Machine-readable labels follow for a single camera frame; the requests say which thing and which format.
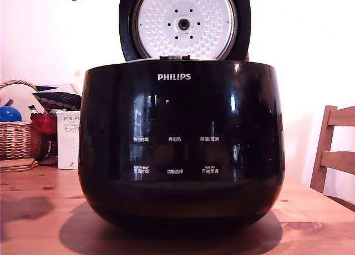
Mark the black rice cooker lid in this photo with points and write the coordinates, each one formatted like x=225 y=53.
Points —
x=126 y=22

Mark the black Philips rice cooker body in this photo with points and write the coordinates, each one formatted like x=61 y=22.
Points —
x=181 y=188

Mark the white cloth in basket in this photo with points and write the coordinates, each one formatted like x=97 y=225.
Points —
x=19 y=95

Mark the red glass bowl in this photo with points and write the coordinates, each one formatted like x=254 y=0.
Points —
x=44 y=124

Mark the blue ball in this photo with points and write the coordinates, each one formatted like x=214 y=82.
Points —
x=9 y=115

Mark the white Porlex box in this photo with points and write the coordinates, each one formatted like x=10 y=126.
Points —
x=68 y=144

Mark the woven wicker basket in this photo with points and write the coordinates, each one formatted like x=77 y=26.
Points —
x=16 y=141

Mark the stack of cork coasters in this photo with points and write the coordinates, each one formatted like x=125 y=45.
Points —
x=18 y=165

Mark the wooden chair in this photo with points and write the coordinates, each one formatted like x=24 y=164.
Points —
x=323 y=144

